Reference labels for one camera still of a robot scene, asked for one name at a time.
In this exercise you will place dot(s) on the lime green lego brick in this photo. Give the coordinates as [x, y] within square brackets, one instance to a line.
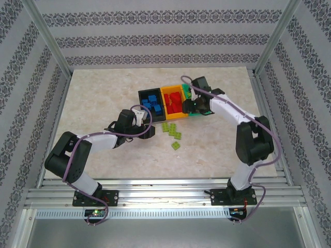
[176, 145]
[172, 128]
[165, 126]
[189, 95]
[177, 135]

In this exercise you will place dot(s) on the red lego brick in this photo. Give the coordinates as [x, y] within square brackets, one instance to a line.
[166, 99]
[170, 108]
[178, 107]
[176, 96]

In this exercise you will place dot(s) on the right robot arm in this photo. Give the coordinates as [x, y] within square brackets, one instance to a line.
[227, 108]

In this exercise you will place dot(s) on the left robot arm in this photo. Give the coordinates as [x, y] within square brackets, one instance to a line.
[101, 140]

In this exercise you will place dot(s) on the green plastic bin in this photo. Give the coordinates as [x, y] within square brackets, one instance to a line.
[185, 87]

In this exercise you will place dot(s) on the yellow plastic bin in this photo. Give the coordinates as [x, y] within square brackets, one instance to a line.
[175, 116]

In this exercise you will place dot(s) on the black plastic bin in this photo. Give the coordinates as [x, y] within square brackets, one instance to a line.
[158, 119]

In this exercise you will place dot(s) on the left controller circuit board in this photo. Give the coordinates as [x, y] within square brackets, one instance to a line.
[96, 213]

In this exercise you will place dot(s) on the controller circuit board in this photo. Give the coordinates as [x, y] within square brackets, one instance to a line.
[96, 213]
[236, 212]

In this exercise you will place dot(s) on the right controller circuit board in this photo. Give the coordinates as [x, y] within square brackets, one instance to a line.
[236, 212]

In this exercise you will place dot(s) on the aluminium side rail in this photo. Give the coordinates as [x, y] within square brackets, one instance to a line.
[58, 103]
[269, 103]

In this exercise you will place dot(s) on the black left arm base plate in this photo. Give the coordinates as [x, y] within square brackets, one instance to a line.
[111, 197]

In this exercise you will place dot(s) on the aluminium mounting rail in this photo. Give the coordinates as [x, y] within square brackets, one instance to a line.
[165, 192]

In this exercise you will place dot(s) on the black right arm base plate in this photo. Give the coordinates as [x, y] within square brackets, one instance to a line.
[218, 196]

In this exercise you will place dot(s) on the aluminium frame post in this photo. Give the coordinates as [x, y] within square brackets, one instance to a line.
[45, 36]
[276, 36]

